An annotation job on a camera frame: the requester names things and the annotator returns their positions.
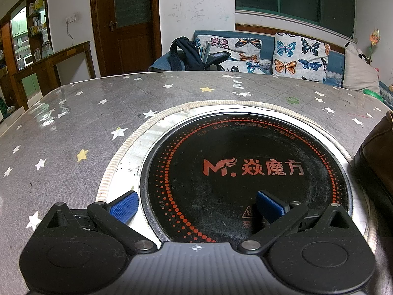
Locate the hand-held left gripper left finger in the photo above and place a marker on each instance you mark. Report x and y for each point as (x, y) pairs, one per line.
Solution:
(124, 206)

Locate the black seat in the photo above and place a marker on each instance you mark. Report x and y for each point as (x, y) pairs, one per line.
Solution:
(218, 57)

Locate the beige pillow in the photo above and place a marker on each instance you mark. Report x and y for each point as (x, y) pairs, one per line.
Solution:
(360, 70)

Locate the black backpack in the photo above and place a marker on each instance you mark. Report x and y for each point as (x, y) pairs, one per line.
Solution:
(188, 53)

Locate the flat butterfly-print cushion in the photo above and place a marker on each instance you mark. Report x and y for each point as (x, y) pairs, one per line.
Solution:
(233, 44)

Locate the white microwave oven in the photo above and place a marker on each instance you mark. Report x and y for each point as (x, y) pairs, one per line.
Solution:
(27, 60)

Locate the brown wooden door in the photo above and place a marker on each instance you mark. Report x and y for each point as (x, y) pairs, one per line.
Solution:
(129, 43)

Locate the round black induction cooker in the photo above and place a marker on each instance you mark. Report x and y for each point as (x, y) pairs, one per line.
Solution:
(245, 190)

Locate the blue sofa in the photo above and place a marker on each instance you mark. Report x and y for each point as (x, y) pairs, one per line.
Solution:
(268, 49)

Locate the orange artificial flower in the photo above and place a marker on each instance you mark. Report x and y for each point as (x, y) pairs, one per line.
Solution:
(375, 37)

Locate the square butterfly-print cushion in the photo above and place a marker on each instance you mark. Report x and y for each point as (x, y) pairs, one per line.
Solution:
(294, 55)

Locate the wooden console table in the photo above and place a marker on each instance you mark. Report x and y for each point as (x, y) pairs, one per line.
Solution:
(55, 60)

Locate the brown leather shoe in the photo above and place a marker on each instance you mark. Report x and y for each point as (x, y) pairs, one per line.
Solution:
(377, 147)

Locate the green-framed window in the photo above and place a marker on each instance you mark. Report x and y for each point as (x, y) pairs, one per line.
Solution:
(301, 0)

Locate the white wall socket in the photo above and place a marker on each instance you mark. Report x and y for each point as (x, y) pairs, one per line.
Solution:
(70, 18)

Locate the glass jar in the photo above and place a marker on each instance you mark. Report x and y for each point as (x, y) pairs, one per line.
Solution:
(37, 54)
(46, 49)

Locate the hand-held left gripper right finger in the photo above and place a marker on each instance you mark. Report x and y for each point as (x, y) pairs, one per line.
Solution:
(270, 206)

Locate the wooden shelf cabinet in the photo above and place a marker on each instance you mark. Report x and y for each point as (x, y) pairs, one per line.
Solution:
(33, 12)

